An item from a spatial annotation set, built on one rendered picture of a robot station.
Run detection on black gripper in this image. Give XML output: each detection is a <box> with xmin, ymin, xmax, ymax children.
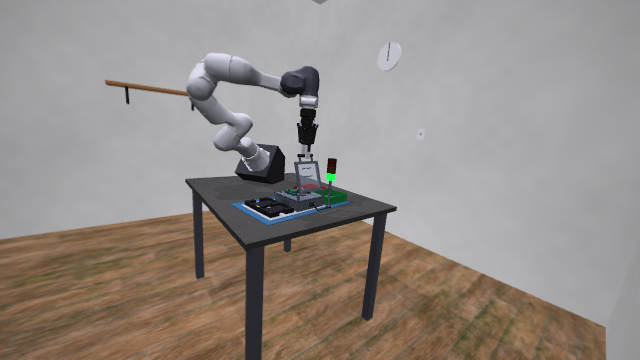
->
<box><xmin>297</xmin><ymin>109</ymin><xmax>319</xmax><ymax>159</ymax></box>

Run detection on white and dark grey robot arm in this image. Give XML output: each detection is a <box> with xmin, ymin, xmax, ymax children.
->
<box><xmin>186</xmin><ymin>53</ymin><xmax>319</xmax><ymax>172</ymax></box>

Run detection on green bin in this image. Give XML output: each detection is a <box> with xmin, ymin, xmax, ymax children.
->
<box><xmin>311</xmin><ymin>189</ymin><xmax>347</xmax><ymax>205</ymax></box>

